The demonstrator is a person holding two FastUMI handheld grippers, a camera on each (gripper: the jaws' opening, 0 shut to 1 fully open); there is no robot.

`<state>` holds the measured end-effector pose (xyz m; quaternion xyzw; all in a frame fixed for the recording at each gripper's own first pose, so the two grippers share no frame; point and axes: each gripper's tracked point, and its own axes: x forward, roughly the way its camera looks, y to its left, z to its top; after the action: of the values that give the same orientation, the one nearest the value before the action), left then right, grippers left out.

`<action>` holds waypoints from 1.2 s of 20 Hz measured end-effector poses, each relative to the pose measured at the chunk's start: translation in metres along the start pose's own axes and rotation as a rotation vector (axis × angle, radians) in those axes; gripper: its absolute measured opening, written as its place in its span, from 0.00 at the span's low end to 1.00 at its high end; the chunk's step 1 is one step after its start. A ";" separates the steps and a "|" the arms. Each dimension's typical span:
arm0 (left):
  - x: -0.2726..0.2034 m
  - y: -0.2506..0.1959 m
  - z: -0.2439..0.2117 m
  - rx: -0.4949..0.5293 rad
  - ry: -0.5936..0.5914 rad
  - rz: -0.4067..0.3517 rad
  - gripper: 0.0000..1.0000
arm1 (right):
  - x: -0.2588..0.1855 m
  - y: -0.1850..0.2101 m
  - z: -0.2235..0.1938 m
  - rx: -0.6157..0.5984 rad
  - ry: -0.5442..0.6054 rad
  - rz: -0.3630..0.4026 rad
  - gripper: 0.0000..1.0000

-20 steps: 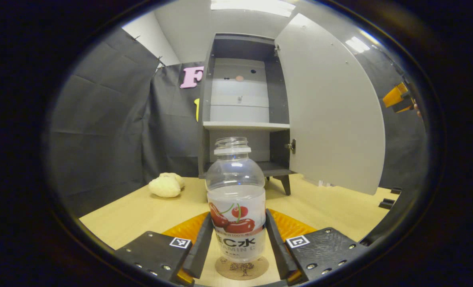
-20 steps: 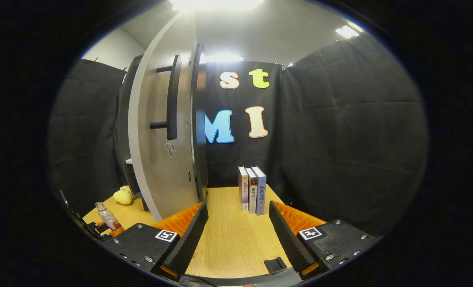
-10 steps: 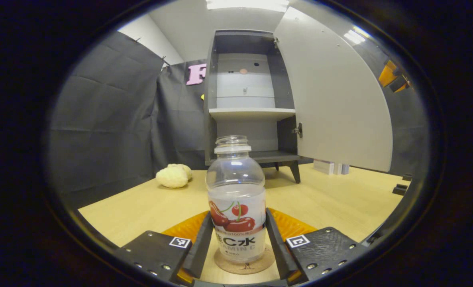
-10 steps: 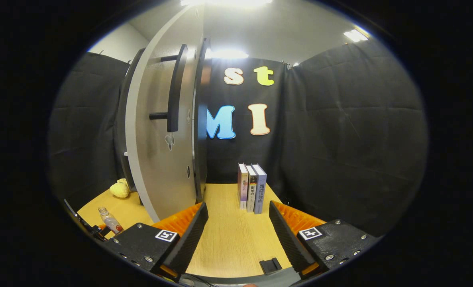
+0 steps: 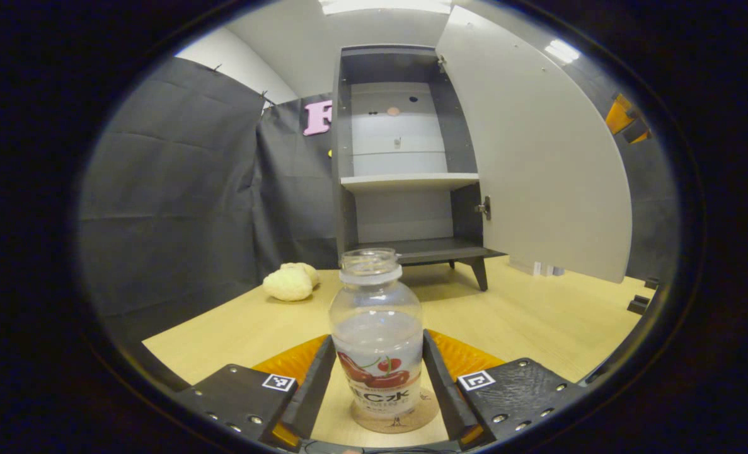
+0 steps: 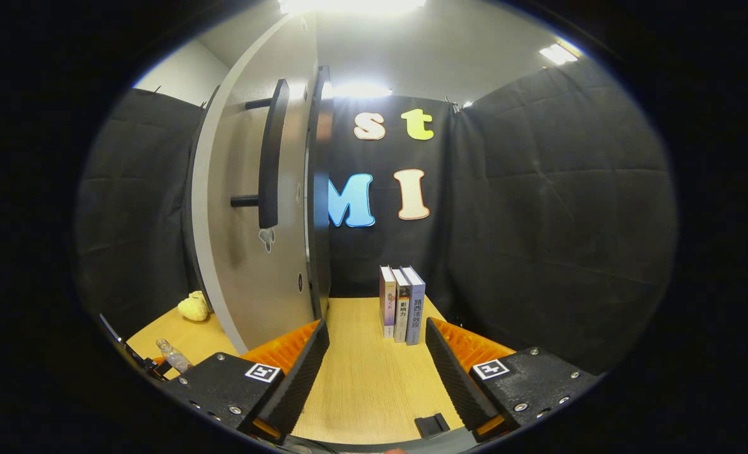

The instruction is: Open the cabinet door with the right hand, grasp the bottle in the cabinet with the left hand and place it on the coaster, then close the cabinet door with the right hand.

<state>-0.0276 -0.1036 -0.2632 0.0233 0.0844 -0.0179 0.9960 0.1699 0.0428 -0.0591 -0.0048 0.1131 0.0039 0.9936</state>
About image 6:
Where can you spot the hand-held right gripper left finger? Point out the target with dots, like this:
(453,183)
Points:
(304,378)

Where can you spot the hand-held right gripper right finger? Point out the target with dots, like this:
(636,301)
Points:
(449,378)

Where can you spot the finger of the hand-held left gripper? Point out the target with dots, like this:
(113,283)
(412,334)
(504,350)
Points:
(153,372)

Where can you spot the clear plastic bottle cherry label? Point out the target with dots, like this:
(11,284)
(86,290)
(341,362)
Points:
(175,359)

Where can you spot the dark grey cabinet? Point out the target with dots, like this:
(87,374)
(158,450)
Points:
(320,221)

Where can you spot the cream plush toy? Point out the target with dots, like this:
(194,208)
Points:
(193,308)

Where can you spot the pale blue book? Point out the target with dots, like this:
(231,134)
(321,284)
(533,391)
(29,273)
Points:
(415,309)

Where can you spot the grey and white book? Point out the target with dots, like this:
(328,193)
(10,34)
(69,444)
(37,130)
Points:
(401,309)

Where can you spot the pink and purple book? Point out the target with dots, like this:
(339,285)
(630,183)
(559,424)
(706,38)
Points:
(387,302)

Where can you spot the black backdrop cloth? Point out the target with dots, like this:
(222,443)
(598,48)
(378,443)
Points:
(537,221)

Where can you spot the distant ceiling light panel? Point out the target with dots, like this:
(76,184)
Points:
(361,90)

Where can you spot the long ceiling light panel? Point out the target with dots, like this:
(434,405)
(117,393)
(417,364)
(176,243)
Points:
(559,53)

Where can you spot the large ceiling light panel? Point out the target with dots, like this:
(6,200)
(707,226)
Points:
(348,6)

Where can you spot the small black bracket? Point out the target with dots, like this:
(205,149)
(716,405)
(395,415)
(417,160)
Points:
(432,425)

